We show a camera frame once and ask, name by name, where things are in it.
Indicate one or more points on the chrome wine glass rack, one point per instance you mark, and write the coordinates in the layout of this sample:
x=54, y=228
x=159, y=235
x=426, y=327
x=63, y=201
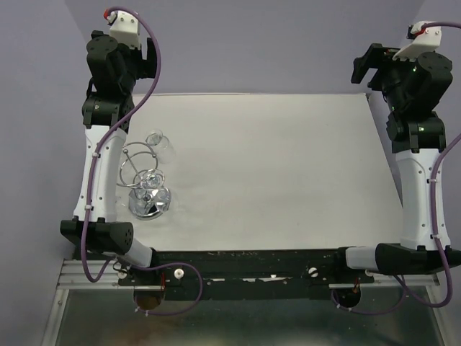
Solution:
x=129, y=152

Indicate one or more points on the removed wine glass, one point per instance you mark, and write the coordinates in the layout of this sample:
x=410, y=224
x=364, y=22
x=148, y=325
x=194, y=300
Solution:
x=152, y=198
x=161, y=145

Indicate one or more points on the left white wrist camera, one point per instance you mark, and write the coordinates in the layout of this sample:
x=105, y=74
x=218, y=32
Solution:
x=123, y=27

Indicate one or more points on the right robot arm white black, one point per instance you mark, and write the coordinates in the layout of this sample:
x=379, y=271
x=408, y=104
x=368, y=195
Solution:
x=412, y=89

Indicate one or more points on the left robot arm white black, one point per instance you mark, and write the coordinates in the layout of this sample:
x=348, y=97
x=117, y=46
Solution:
x=115, y=67

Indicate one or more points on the aluminium rail frame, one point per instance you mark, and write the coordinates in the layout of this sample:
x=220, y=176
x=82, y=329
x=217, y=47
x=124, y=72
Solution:
x=91, y=308

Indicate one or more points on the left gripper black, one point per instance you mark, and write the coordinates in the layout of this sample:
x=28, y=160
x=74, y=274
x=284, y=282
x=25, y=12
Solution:
x=145, y=68

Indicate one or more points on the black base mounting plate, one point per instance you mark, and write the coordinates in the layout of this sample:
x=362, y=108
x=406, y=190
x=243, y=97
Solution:
x=246, y=275

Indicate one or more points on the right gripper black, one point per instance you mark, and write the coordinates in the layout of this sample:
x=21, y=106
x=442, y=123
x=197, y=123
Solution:
x=377, y=56

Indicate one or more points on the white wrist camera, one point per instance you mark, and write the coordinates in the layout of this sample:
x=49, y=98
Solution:
x=123, y=27
x=424, y=37

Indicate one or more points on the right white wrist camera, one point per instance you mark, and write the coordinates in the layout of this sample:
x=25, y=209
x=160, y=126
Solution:
x=424, y=37

